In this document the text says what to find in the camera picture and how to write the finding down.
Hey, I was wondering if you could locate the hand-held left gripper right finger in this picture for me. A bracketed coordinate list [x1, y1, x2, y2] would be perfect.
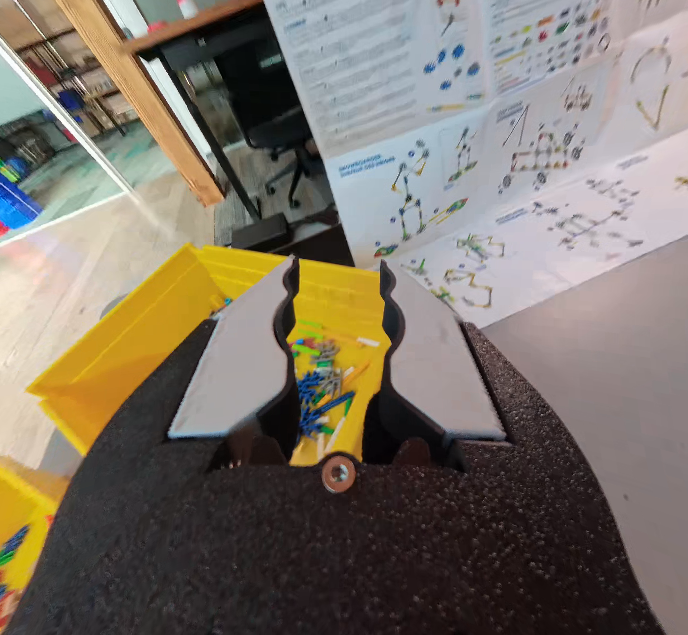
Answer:
[378, 260, 507, 442]

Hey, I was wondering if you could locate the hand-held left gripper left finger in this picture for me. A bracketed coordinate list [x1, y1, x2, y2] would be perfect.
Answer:
[168, 255, 301, 465]

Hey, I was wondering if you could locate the pile of colourful building pieces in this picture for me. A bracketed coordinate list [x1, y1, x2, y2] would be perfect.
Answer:
[289, 318, 383, 458]

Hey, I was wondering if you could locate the grey desk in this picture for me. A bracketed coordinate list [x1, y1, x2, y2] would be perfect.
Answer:
[480, 237, 688, 635]

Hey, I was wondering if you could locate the black office chair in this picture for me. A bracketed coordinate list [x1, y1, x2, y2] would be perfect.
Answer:
[214, 38, 326, 211]

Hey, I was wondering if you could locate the blue crate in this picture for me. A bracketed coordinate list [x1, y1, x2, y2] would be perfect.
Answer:
[0, 157, 44, 233]

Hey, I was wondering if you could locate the folded paper instruction sheet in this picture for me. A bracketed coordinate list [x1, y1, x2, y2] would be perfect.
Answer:
[263, 0, 688, 326]

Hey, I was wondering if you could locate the brown table with black legs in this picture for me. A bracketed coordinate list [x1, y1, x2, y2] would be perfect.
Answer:
[123, 0, 323, 222]

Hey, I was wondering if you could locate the wooden post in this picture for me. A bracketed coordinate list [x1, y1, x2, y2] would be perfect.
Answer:
[19, 0, 225, 208]

